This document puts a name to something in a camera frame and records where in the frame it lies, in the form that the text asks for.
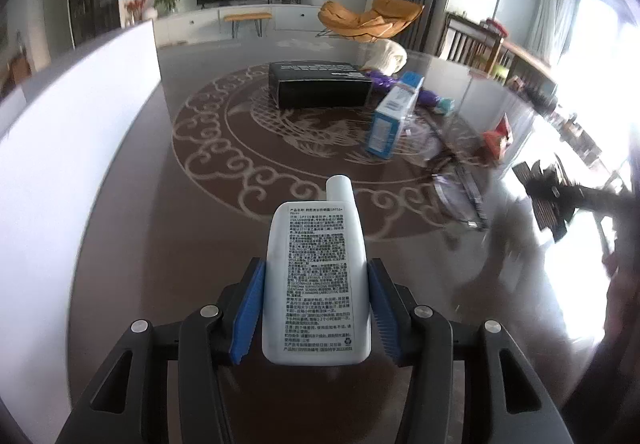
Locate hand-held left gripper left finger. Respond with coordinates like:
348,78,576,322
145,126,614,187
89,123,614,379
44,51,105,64
55,257,267,444

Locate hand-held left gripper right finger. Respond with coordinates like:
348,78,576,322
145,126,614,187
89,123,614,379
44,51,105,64
366,258,576,444

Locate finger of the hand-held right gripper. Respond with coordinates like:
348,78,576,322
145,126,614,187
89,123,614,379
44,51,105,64
555,159,633,225

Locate white plastic bottle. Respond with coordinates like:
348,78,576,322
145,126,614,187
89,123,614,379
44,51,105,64
261,174,373,366

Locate white partition board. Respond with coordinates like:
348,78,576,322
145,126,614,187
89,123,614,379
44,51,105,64
0,19,163,425

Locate black cardboard box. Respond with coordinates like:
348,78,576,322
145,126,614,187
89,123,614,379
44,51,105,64
268,60,373,109

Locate person's right forearm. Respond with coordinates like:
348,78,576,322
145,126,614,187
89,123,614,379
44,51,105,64
602,269,640,340

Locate red snack packet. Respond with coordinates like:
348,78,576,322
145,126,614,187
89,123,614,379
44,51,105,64
482,114,513,160

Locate black framed eyeglasses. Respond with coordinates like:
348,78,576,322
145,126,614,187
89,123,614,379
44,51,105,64
430,124,491,231

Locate wooden dining table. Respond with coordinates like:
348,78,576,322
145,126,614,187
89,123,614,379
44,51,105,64
500,39,558,90

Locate white sheer curtain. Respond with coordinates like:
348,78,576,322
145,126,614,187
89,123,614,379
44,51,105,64
527,0,576,65

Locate blue and white carton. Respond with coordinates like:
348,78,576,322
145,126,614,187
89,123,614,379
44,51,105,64
365,71,426,160

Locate purple toy dragon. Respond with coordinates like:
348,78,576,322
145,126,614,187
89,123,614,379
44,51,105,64
367,68,456,116

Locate orange lounge chair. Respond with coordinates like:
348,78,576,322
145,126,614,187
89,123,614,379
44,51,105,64
318,0,425,44

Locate white television cabinet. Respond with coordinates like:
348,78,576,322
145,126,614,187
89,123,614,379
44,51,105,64
152,4,331,48

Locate wooden bench black legs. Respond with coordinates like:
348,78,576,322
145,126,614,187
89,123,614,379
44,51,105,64
223,13,273,39

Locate red flower bouquet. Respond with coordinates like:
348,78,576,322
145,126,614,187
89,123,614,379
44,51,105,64
124,0,150,28

